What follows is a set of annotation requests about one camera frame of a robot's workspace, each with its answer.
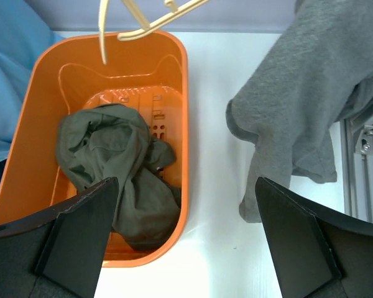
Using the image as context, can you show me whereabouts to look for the light blue garment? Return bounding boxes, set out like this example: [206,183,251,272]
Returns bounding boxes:
[0,1,62,161]

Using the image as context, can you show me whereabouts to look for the olive green shorts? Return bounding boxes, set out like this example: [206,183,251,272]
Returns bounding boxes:
[55,104,181,251]

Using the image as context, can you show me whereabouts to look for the light grey shorts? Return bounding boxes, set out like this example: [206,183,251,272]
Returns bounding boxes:
[226,1,373,223]

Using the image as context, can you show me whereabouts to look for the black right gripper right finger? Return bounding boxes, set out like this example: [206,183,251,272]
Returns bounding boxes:
[256,178,373,297]

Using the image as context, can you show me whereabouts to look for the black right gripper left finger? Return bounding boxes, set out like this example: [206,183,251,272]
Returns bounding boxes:
[0,178,119,297]

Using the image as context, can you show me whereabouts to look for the aluminium frame rack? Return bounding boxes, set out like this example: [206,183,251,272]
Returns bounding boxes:
[340,114,373,224]

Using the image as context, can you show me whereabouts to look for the orange plastic basket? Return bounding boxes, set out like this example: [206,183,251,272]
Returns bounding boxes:
[0,31,189,268]

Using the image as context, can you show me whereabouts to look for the wooden hanger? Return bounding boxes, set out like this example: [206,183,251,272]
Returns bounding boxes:
[98,0,212,65]

